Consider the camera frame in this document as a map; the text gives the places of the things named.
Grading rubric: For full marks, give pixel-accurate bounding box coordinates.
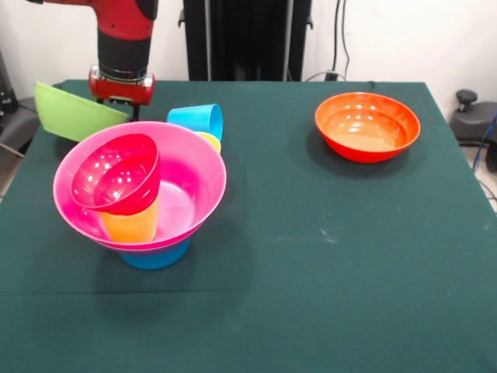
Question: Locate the orange-yellow cup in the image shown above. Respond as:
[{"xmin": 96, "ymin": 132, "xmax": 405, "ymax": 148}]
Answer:
[{"xmin": 196, "ymin": 131, "xmax": 222, "ymax": 155}]

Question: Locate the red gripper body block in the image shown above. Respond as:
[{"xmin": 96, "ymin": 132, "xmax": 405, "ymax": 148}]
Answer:
[{"xmin": 88, "ymin": 65, "xmax": 156, "ymax": 106}]

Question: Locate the large green bowl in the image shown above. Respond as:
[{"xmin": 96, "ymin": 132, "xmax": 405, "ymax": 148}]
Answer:
[{"xmin": 33, "ymin": 81, "xmax": 130, "ymax": 143}]

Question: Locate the blue bowl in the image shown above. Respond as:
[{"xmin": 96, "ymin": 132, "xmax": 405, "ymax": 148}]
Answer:
[{"xmin": 119, "ymin": 239, "xmax": 192, "ymax": 271}]

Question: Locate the large pink bowl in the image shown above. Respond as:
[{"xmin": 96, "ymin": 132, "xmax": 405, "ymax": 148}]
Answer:
[{"xmin": 52, "ymin": 120, "xmax": 228, "ymax": 250}]

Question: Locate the dark green table cloth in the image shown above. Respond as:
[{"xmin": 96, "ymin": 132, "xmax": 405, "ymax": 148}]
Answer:
[{"xmin": 0, "ymin": 79, "xmax": 497, "ymax": 373}]

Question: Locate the blue cup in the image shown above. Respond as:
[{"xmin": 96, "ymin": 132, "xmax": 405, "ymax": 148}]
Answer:
[{"xmin": 166, "ymin": 103, "xmax": 225, "ymax": 143}]

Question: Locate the small pink-red bowl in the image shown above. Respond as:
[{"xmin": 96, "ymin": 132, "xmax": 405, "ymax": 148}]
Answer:
[{"xmin": 69, "ymin": 134, "xmax": 161, "ymax": 215}]

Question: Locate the black wall cable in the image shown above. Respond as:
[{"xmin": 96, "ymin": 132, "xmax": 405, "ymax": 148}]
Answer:
[{"xmin": 332, "ymin": 0, "xmax": 353, "ymax": 81}]

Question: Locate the pale yellow translucent cup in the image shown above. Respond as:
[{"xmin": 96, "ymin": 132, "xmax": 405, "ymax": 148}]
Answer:
[{"xmin": 99, "ymin": 193, "xmax": 161, "ymax": 242}]

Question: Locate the orange bowl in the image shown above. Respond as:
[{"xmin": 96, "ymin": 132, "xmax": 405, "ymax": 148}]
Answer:
[{"xmin": 315, "ymin": 92, "xmax": 422, "ymax": 164}]

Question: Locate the black grey floor stand base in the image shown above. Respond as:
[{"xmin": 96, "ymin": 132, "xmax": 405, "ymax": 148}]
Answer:
[
  {"xmin": 449, "ymin": 89, "xmax": 497, "ymax": 147},
  {"xmin": 0, "ymin": 81, "xmax": 63, "ymax": 156}
]

